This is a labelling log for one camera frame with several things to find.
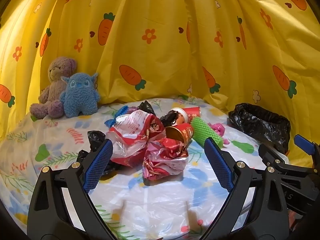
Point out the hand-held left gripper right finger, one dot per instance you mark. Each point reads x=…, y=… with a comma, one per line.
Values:
x=220, y=165

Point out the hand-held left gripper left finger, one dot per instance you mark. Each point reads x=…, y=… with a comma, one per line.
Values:
x=98, y=162

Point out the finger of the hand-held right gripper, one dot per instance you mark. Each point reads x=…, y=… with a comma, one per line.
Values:
x=303, y=142
x=266, y=152

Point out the black plastic bag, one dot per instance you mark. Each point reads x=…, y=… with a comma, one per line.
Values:
x=168, y=118
x=147, y=107
x=110, y=168
x=96, y=138

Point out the black trash bag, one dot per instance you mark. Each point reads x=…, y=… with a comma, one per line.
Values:
x=260, y=122

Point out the pink plastic bag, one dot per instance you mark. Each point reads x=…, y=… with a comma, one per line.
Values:
x=217, y=128

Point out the green foam net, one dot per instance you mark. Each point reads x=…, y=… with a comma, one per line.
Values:
x=206, y=130

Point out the white red printed plastic wrapper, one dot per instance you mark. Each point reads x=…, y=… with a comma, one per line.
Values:
x=135, y=130

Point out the shiny red plastic wrapper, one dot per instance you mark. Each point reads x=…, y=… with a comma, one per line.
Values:
x=165, y=160

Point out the blue foam net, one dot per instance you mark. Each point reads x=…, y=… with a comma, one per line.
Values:
x=123, y=110

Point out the white printed paper cup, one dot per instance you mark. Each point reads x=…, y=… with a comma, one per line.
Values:
x=180, y=116

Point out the blue monster plush toy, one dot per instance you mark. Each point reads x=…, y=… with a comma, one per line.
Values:
x=78, y=97

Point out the floral plastic tablecloth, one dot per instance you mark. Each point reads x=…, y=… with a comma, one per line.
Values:
x=155, y=205

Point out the purple teddy bear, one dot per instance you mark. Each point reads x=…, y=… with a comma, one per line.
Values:
x=53, y=90

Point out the yellow carrot print curtain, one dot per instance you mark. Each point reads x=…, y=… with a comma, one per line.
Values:
x=162, y=55

